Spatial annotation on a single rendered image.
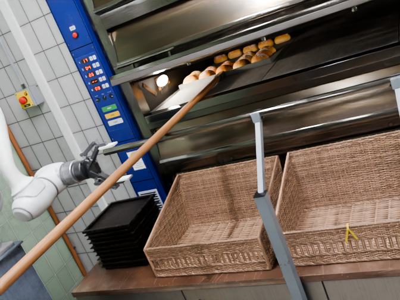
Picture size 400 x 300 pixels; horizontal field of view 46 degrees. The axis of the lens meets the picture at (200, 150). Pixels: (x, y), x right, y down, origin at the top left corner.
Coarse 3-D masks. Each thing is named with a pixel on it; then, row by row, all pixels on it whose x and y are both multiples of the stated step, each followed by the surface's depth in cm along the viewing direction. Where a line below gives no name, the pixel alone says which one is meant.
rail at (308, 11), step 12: (336, 0) 165; (348, 0) 164; (300, 12) 172; (264, 24) 178; (276, 24) 177; (228, 36) 185; (240, 36) 183; (192, 48) 193; (204, 48) 191; (168, 60) 199; (132, 72) 208
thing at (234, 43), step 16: (352, 0) 163; (368, 0) 161; (304, 16) 171; (320, 16) 169; (256, 32) 180; (272, 32) 178; (208, 48) 190; (224, 48) 187; (160, 64) 201; (176, 64) 198; (112, 80) 213; (128, 80) 210
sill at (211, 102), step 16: (384, 48) 181; (320, 64) 196; (336, 64) 189; (352, 64) 187; (272, 80) 202; (288, 80) 199; (304, 80) 196; (208, 96) 220; (224, 96) 213; (240, 96) 210; (160, 112) 229; (176, 112) 225
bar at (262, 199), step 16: (384, 80) 149; (320, 96) 159; (336, 96) 156; (256, 112) 169; (272, 112) 167; (192, 128) 182; (208, 128) 179; (256, 128) 169; (128, 144) 197; (256, 144) 167; (256, 192) 161; (272, 208) 161; (272, 224) 160; (272, 240) 163; (288, 256) 165; (288, 272) 166; (288, 288) 170
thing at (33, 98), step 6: (24, 90) 244; (30, 90) 245; (36, 90) 249; (18, 96) 247; (24, 96) 246; (30, 96) 245; (36, 96) 248; (30, 102) 246; (36, 102) 247; (24, 108) 250
